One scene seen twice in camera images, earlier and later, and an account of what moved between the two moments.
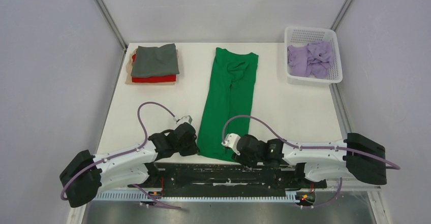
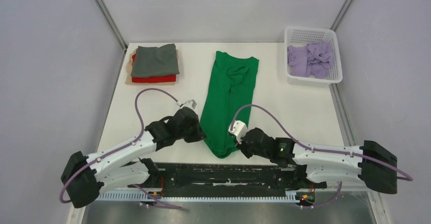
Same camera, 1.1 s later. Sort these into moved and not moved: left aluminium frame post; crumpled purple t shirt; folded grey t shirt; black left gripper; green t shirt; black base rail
Moved: black left gripper; green t shirt
Not moved: black base rail; left aluminium frame post; crumpled purple t shirt; folded grey t shirt
